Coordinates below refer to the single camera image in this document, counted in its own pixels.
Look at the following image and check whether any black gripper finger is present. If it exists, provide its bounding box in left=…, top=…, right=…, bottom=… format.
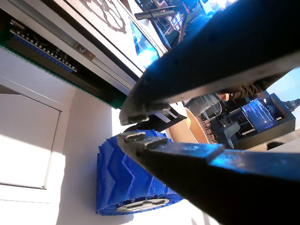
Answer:
left=119, top=0, right=300, bottom=126
left=117, top=131, right=300, bottom=225

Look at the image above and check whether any brown paper bowl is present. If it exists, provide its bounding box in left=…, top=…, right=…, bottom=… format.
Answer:
left=168, top=107, right=211, bottom=144

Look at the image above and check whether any black box with blue screen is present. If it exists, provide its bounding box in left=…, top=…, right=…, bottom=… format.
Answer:
left=240, top=92, right=296, bottom=150

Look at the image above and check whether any blue ribbed rover wheel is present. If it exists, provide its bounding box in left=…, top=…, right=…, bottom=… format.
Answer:
left=95, top=129, right=183, bottom=215

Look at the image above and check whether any white paper sheet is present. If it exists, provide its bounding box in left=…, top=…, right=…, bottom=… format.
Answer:
left=0, top=92, right=62, bottom=190

